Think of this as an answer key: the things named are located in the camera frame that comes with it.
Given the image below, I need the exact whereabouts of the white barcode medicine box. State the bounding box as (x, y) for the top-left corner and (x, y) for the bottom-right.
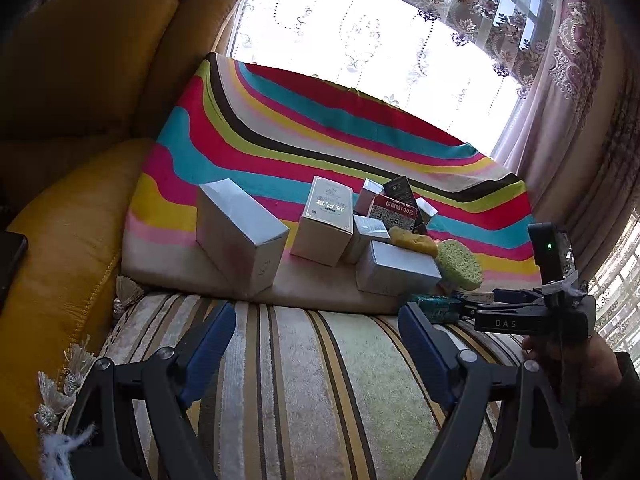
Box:
(462, 292), (495, 304)

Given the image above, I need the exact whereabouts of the green tissue pack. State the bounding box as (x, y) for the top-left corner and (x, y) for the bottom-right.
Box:
(406, 295), (463, 324)

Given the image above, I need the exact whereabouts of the round green sponge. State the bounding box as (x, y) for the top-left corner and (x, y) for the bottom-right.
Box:
(435, 240), (484, 290)

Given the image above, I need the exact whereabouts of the yellow sponge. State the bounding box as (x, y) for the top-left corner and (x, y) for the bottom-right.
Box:
(388, 226), (438, 258)

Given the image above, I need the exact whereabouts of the large silver white box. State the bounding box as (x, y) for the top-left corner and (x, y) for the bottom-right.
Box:
(356, 240), (442, 296)

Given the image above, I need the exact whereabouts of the white cube box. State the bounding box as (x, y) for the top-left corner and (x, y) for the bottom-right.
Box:
(416, 197), (438, 226)

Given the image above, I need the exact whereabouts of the red QR tissue pack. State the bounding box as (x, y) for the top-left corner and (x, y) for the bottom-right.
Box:
(367, 194), (418, 231)

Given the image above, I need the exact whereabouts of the small silver box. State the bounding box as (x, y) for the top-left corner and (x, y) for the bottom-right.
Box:
(342, 214), (390, 264)

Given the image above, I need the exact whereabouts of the black product box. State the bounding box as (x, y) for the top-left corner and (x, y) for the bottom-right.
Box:
(383, 176), (427, 235)

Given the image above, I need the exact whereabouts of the small white box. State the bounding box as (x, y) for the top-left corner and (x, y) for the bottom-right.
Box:
(354, 179), (384, 217)

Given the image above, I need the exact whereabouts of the cream tall box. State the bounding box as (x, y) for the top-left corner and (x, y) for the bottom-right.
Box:
(291, 176), (352, 266)

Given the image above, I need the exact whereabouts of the white pink box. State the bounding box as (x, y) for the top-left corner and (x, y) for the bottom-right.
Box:
(196, 179), (290, 299)

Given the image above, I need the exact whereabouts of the person's right hand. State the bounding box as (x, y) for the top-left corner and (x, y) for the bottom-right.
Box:
(522, 332), (623, 410)

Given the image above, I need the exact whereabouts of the beige drape curtain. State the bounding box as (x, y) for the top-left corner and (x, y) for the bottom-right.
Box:
(492, 0), (639, 281)

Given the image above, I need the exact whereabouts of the floral lace sheer curtain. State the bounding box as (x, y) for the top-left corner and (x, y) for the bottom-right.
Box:
(226, 0), (555, 154)

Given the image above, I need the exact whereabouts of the rainbow striped cushion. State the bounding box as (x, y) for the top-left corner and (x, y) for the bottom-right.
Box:
(122, 54), (540, 297)

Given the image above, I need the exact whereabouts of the yellow leather armchair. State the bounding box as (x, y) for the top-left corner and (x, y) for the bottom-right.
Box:
(1, 0), (241, 479)

